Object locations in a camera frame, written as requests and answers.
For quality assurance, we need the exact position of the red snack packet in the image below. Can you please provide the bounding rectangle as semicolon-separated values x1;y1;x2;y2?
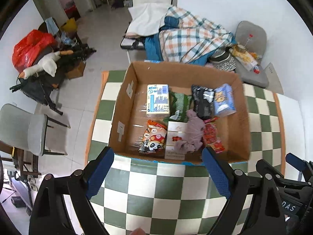
203;117;226;153

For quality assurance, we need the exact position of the white red tissue box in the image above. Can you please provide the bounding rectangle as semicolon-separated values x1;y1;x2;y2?
165;121;187;161

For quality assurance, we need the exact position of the orange chips bag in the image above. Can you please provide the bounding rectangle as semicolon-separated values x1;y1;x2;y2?
139;120;167;158

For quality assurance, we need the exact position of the light blue tissue pack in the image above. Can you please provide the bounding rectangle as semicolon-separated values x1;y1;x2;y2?
213;84;236;117

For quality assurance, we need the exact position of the yellow blue tissue pack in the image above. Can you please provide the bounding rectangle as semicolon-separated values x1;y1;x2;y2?
146;84;170;117

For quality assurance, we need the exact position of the person's left hand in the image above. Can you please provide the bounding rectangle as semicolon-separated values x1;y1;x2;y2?
130;228;146;235

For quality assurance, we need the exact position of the green white checkered tablecloth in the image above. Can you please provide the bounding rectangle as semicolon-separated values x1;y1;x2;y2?
86;64;282;234

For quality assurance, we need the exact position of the black snack packet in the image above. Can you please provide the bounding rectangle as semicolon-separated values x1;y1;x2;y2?
191;85;214;120

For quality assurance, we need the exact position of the green snack packet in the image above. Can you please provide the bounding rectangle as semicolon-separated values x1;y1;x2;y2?
163;91;192;125

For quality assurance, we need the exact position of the grey white chair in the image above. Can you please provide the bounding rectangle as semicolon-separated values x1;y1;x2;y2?
1;103;70;156

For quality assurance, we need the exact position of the black folding stand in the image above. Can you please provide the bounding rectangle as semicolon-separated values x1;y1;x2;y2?
10;43;96;115

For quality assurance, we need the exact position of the small brown cardboard box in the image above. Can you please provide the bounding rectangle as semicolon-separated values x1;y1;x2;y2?
65;60;86;80

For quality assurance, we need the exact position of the yellow snack bag on chair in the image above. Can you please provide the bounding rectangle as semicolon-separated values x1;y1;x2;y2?
229;44;260;74

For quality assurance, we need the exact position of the black white patterned bag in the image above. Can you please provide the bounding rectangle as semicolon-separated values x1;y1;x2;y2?
209;49;236;72

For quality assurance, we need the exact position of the white goose plush toy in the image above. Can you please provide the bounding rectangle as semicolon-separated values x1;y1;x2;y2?
18;50;74;80

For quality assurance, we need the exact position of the grey floor chair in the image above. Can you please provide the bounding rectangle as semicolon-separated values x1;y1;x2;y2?
235;21;269;89

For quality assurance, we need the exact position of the plaid blanket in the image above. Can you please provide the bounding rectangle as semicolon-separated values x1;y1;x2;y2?
144;6;236;66

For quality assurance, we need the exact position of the red plastic bag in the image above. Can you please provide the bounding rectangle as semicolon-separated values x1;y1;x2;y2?
12;29;57;73

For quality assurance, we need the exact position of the yellow bin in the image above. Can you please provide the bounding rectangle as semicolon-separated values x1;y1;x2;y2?
60;18;77;33

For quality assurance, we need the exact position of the folding bed frame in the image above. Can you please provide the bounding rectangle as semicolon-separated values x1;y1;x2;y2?
120;36;145;63

